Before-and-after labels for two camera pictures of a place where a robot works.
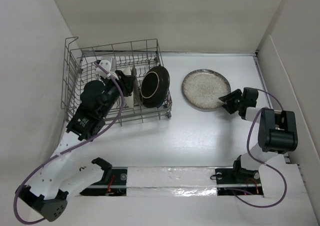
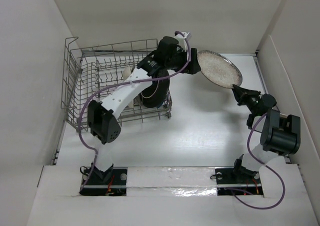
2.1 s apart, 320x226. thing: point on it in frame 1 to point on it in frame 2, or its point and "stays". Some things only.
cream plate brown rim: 154,86 stays
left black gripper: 126,82 to 193,67
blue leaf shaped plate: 160,104 to 165,102
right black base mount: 237,181 stays
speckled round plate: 203,89 to 219,69
